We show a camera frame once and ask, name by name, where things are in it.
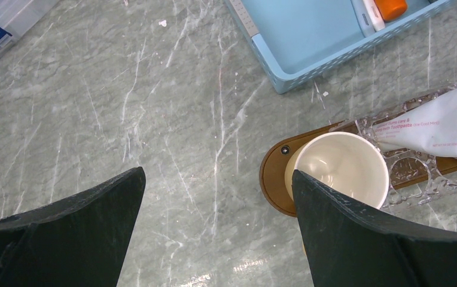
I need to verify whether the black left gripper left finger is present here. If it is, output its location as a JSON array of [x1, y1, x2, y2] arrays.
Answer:
[[0, 167, 146, 286]]

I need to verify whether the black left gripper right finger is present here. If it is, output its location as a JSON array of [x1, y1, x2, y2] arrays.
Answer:
[[292, 170, 457, 286]]

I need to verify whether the yellow mug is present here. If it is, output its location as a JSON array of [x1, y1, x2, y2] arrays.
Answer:
[[284, 132, 389, 209]]

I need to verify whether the brown oval wooden tray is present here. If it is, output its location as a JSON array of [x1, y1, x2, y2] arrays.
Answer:
[[260, 120, 457, 216]]

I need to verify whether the light blue plastic basket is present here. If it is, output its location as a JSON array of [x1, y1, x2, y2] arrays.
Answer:
[[226, 1, 453, 94]]

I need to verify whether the orange toothpaste tube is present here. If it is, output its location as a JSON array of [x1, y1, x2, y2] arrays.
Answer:
[[375, 0, 408, 22]]

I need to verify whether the clear plastic compartment box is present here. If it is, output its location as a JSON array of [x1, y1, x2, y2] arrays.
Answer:
[[0, 0, 58, 56]]

